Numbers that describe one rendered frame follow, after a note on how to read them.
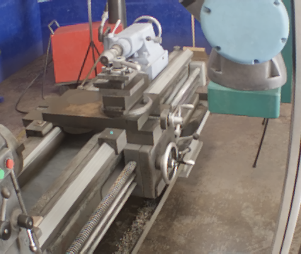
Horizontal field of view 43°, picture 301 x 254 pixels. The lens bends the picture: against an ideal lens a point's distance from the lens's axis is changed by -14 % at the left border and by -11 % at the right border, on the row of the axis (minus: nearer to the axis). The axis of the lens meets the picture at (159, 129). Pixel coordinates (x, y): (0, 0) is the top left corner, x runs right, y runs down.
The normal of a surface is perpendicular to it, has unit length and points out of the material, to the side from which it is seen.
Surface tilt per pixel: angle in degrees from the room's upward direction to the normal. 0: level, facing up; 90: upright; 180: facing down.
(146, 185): 90
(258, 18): 94
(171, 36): 90
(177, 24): 90
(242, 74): 70
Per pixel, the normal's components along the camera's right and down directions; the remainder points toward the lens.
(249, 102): -0.30, 0.46
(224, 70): -0.70, 0.04
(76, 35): 0.04, 0.46
